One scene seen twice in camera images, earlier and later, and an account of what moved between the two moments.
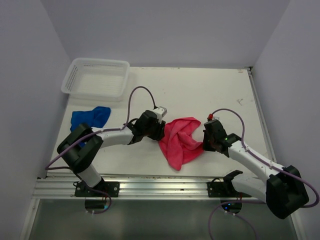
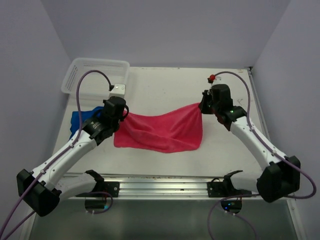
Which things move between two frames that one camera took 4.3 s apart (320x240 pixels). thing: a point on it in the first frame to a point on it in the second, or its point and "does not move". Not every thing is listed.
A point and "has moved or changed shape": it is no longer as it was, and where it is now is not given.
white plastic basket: x=96 y=79 does not move
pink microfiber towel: x=177 y=144 has moved or changed shape
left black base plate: x=103 y=189 does not move
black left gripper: x=160 y=133 to x=121 y=119
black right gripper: x=205 y=146 to x=207 y=94
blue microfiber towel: x=96 y=118 does not move
